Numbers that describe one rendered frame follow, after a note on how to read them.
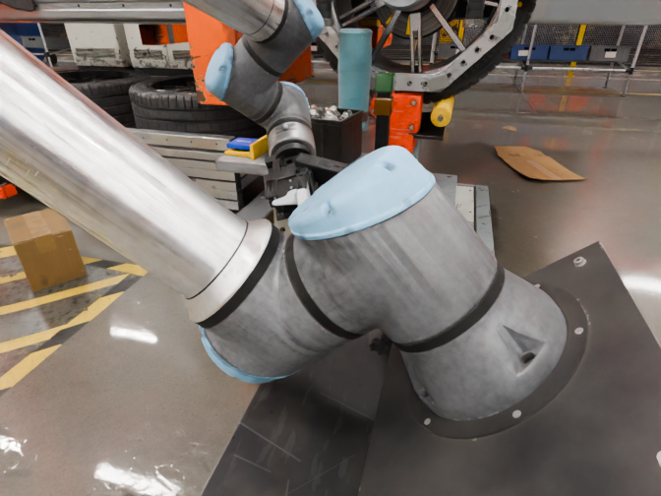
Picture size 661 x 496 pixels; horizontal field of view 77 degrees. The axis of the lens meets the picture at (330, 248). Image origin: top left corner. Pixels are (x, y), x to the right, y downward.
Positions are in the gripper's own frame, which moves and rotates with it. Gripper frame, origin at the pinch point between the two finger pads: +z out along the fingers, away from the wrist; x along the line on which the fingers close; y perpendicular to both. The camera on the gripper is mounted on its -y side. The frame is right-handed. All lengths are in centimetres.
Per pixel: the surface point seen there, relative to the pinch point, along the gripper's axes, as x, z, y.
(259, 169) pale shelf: -18.0, -36.4, 14.0
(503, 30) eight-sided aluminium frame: -13, -59, -54
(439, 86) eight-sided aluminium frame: -25, -58, -38
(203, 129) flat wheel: -48, -94, 44
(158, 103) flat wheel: -38, -102, 57
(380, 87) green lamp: -5.5, -40.1, -18.5
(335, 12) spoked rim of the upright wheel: -13, -87, -14
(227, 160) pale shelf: -16.7, -40.6, 21.6
